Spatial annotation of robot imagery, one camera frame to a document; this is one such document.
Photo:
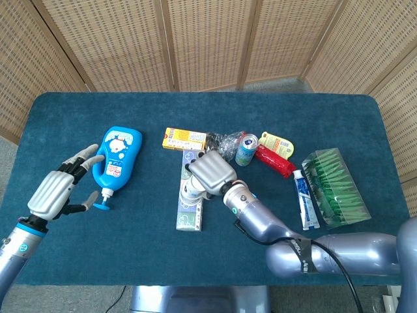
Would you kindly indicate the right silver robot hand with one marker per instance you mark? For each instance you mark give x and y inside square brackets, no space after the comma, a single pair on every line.
[211,171]

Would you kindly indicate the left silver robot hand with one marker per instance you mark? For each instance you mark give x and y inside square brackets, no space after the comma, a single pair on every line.
[50,192]

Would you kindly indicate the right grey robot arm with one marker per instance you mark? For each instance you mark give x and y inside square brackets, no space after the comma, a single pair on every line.
[342,254]

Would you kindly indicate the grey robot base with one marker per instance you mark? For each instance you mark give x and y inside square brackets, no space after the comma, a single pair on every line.
[195,300]

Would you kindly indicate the clear bag of black pieces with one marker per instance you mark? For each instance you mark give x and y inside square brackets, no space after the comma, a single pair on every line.
[228,143]

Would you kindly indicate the light blue drink can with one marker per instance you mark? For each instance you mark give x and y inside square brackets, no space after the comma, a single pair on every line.
[246,153]

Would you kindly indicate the yellow cardboard box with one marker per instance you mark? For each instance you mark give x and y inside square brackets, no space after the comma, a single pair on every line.
[182,138]

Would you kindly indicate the long tissue pack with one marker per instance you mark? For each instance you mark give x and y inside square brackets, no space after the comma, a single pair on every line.
[189,218]

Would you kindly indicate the red foil packet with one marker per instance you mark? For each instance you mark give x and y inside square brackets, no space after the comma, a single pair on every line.
[272,161]

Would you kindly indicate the yellow green packet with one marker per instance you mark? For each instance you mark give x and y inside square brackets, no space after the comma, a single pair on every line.
[277,143]

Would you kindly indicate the blue pump bottle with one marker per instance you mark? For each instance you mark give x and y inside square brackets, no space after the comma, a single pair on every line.
[119,153]

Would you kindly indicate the white blue toothpaste tube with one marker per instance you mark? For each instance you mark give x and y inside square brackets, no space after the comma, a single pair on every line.
[306,202]

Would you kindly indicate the blue table cloth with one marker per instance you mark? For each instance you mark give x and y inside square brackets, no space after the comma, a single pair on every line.
[130,254]

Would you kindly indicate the clear box of green sachets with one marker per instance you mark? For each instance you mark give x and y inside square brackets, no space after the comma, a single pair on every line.
[339,192]

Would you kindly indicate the bamboo folding screen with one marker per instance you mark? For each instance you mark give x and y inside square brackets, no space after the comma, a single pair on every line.
[208,39]

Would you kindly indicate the white floor object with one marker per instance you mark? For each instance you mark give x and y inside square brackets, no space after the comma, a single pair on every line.
[390,303]

